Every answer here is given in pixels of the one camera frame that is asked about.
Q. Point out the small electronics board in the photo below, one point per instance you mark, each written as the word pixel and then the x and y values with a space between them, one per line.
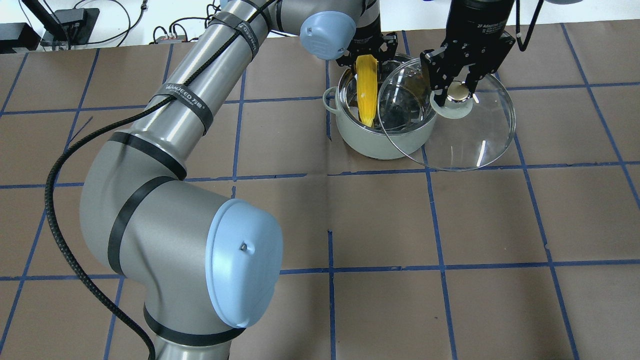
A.
pixel 173 38

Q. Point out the black monitor stand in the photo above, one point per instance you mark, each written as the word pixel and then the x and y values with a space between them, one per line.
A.
pixel 65 27

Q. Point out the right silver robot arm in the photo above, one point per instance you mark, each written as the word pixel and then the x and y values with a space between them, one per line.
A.
pixel 513 25

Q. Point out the pale green steel pot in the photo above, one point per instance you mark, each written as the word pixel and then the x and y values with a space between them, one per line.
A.
pixel 370 135

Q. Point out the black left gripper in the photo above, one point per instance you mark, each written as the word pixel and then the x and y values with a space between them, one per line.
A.
pixel 366 31

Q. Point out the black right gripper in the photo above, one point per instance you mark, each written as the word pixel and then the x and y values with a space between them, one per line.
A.
pixel 475 22

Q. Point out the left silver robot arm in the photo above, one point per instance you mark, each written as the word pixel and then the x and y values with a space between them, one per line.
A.
pixel 208 262

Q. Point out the clear glass pot lid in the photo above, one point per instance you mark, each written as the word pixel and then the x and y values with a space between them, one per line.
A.
pixel 470 131

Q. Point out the yellow corn cob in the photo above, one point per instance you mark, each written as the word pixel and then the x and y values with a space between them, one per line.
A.
pixel 366 67

